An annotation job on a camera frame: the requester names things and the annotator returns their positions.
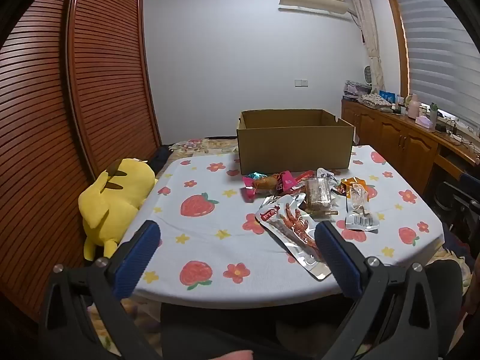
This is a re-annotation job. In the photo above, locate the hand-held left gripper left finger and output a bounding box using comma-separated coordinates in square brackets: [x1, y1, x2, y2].
[37, 220, 161, 360]

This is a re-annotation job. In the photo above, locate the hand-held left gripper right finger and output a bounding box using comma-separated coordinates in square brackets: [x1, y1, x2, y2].
[314, 220, 451, 360]

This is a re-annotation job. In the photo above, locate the clear chicken feet packet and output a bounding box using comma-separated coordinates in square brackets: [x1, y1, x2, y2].
[255, 193, 334, 281]

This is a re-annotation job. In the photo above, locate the clear pastry packet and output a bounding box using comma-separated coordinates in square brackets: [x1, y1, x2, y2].
[302, 178, 338, 218]

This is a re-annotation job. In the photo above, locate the clear white snack packet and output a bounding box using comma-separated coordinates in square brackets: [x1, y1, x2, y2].
[335, 177, 379, 230]

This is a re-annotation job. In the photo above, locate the red snack packet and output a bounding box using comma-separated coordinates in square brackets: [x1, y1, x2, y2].
[290, 170, 316, 188]

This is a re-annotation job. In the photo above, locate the pink snack packet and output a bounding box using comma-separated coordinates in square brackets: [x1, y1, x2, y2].
[242, 170, 297, 203]

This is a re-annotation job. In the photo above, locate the cardboard box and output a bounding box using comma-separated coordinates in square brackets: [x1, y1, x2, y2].
[236, 109, 355, 171]

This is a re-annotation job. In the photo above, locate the yellow plush toy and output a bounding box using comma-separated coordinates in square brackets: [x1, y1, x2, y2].
[78, 158, 159, 261]

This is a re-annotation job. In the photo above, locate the strawberry print tablecloth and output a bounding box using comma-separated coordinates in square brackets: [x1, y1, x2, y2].
[112, 144, 445, 310]

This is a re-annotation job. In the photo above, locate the dark cloth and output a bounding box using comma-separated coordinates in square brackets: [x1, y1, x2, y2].
[148, 145, 173, 171]

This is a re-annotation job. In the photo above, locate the black chair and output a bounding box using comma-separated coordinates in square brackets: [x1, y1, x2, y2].
[431, 174, 480, 241]

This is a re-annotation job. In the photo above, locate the long wooden cabinet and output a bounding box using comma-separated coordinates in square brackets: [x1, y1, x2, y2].
[341, 97, 480, 196]

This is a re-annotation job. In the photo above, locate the folded patterned cloth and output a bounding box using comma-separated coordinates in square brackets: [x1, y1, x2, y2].
[358, 93, 394, 109]

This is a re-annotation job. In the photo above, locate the pink bottle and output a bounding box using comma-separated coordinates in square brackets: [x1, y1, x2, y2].
[407, 94, 421, 120]

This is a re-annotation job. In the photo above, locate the folded purple cloth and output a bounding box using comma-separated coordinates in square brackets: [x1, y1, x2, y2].
[344, 80, 372, 100]

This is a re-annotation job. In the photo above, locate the brown louvered wardrobe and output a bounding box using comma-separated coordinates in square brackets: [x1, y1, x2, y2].
[0, 0, 163, 323]

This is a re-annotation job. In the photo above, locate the beige patterned curtain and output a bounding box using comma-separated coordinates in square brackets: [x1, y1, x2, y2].
[347, 0, 385, 92]

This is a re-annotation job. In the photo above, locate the grey striped window blind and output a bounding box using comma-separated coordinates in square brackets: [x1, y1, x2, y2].
[392, 0, 480, 128]

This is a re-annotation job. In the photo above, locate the wooden window frame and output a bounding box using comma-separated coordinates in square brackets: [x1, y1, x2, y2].
[382, 0, 410, 98]

